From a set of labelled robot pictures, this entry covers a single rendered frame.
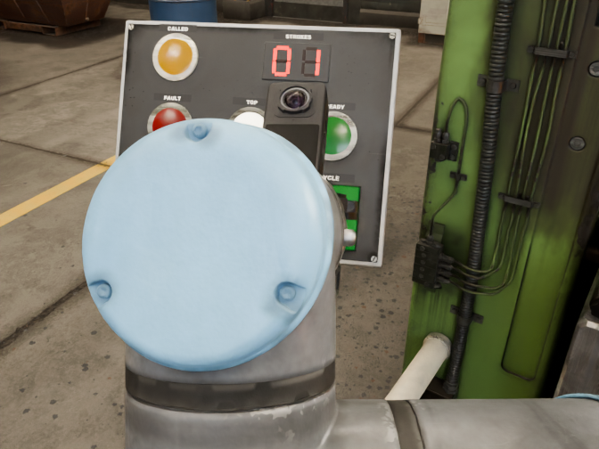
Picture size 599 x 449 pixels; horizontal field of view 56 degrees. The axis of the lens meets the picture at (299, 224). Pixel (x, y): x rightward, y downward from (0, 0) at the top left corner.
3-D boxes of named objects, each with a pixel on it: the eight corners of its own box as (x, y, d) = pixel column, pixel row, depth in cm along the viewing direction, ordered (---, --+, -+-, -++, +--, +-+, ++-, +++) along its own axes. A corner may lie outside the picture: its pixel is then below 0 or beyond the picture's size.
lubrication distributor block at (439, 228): (441, 307, 96) (452, 239, 89) (407, 295, 99) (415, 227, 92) (449, 297, 98) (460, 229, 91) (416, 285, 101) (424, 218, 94)
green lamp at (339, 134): (341, 161, 65) (343, 126, 63) (308, 152, 68) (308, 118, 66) (355, 152, 68) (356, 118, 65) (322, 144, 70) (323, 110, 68)
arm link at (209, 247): (60, 388, 20) (59, 103, 20) (183, 325, 32) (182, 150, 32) (328, 399, 18) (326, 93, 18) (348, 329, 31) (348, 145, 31)
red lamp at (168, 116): (176, 151, 68) (172, 116, 66) (149, 142, 70) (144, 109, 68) (194, 142, 70) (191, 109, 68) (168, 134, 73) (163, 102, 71)
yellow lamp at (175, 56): (182, 80, 68) (177, 44, 66) (154, 74, 70) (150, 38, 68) (200, 74, 70) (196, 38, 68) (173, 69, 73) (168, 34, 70)
